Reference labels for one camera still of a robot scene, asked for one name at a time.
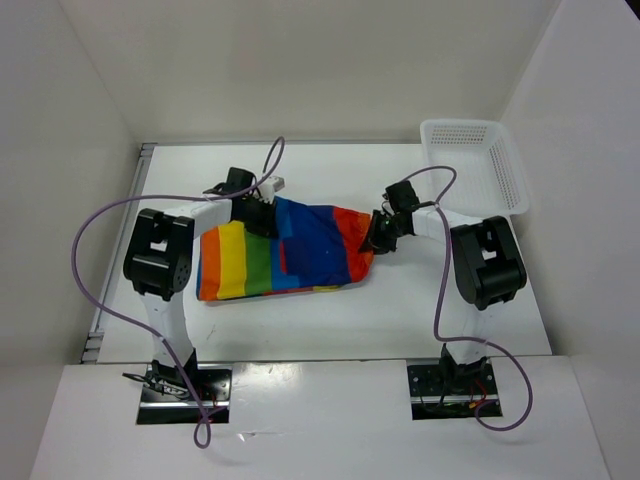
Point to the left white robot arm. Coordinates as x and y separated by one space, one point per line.
158 263

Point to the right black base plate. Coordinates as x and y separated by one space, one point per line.
432 397

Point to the rainbow striped shorts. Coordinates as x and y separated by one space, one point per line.
317 248

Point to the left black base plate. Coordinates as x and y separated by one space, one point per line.
170 405

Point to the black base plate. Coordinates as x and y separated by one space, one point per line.
432 397
170 405

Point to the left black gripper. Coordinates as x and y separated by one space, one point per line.
267 226

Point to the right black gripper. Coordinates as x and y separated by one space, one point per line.
375 243

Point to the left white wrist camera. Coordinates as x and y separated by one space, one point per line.
270 187

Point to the white perforated plastic basket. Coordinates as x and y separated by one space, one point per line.
490 179

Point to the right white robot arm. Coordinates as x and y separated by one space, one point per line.
481 256

